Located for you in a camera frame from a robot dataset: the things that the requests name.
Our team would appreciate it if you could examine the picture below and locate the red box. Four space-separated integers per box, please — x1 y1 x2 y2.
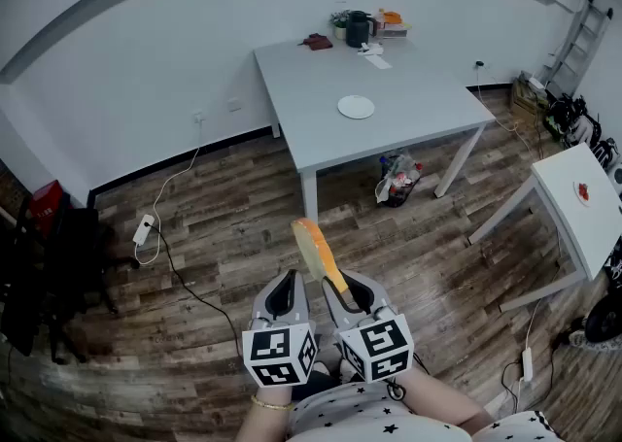
27 179 68 238

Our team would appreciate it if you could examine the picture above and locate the person's left forearm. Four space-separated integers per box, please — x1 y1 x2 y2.
233 383 295 442

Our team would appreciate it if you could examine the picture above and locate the stack of books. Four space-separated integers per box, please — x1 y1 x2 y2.
375 21 414 41

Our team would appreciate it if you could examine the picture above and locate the black floor cable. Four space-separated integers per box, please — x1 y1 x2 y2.
147 222 245 359

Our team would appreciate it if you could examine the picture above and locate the trash bin with plastic bag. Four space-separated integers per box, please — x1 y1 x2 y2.
374 150 425 209

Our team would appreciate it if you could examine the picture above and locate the small potted plant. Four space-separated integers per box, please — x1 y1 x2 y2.
329 9 352 41

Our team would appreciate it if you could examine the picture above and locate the dark red wallet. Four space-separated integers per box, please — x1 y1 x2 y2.
297 32 335 52

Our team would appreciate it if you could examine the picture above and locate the metal ladder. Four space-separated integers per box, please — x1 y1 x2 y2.
542 0 615 92

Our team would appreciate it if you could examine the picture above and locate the white table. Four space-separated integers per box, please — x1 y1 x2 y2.
467 141 622 314

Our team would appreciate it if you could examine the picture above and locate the white round plate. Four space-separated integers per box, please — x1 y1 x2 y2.
337 94 377 120

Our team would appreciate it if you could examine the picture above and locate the black and white bag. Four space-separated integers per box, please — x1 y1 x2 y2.
589 137 621 170

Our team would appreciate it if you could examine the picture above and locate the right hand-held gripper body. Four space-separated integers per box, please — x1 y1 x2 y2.
333 304 416 385

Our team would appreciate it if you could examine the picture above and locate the black chair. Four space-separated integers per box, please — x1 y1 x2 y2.
0 195 142 366

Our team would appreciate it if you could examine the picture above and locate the white power cable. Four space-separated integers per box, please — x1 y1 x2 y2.
133 115 206 267

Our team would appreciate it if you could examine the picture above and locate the grey table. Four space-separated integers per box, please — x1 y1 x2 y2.
252 38 498 226

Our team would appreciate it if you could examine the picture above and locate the pile of black equipment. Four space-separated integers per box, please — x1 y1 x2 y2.
542 93 605 149

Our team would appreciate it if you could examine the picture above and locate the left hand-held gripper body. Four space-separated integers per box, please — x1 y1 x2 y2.
241 284 320 389

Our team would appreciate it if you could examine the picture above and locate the cardboard box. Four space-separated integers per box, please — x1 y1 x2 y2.
508 69 551 123

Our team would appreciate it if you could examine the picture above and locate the star print clothing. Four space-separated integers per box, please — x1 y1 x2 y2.
285 380 566 442

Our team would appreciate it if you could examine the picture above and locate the small plate with red food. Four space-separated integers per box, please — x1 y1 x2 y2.
572 180 594 209

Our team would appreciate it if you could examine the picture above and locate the black scooter wheel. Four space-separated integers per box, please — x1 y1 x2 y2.
582 239 622 345

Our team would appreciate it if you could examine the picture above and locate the gold bracelet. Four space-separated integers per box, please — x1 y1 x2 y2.
250 393 295 413

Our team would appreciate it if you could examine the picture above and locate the white paper strip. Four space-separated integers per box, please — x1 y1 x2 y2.
357 41 394 71

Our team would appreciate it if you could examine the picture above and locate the person's right forearm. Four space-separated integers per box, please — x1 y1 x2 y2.
388 365 496 437

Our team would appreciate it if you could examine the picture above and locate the black kettle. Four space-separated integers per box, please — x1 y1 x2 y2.
344 9 378 50

